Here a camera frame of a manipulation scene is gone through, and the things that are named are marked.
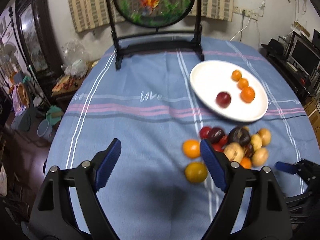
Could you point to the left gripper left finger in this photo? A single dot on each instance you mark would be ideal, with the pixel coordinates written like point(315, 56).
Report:
point(52, 216)

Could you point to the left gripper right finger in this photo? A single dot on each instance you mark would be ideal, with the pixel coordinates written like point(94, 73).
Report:
point(267, 215)

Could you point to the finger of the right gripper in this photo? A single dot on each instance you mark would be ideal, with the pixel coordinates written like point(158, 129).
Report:
point(286, 167)

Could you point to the tan round fruit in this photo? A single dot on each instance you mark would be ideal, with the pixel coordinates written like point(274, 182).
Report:
point(259, 157)

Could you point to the large dark purple fruit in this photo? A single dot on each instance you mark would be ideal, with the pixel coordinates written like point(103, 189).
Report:
point(240, 136)

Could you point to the green-yellow tomato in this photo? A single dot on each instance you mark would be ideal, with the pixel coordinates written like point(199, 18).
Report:
point(196, 172)

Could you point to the large orange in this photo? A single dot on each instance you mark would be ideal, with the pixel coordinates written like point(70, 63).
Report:
point(247, 94)

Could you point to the red tomato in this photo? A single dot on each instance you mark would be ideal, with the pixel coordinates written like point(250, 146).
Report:
point(204, 131)
point(223, 141)

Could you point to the dark red apple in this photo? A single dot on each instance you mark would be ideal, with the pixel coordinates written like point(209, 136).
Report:
point(223, 99)

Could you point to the orange tomato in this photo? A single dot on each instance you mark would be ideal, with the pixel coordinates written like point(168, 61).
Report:
point(191, 148)

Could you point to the small dark passion fruit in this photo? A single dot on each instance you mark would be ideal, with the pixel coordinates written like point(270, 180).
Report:
point(248, 150)

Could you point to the large tan pear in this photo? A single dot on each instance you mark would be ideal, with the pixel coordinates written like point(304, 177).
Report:
point(234, 152)

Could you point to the tan fruit upper right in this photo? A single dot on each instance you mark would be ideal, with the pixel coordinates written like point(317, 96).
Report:
point(265, 135)

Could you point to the pale yellow fruit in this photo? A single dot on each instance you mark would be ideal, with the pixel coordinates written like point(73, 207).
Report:
point(256, 142)

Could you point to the black desk shelf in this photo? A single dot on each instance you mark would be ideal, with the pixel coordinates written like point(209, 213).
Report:
point(303, 86)

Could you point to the small orange mandarin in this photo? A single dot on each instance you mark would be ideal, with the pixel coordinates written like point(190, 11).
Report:
point(242, 83)

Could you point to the computer monitor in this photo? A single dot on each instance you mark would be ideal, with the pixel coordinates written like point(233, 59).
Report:
point(303, 56)

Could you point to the black hat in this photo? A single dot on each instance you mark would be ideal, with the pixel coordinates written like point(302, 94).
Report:
point(274, 46)

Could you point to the white round plate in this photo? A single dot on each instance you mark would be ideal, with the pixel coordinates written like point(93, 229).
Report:
point(209, 78)

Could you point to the blue plaid tablecloth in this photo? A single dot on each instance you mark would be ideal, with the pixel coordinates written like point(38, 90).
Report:
point(150, 107)

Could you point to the dark wooden cabinet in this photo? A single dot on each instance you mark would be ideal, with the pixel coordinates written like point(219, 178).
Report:
point(37, 38)

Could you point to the goldfish screen black stand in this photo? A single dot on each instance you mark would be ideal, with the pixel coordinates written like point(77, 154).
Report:
point(170, 24)

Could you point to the beige checked curtain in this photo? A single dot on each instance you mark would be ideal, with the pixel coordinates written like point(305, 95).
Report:
point(90, 14)

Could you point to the wall power sockets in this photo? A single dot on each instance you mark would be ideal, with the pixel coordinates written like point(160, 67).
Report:
point(246, 12)

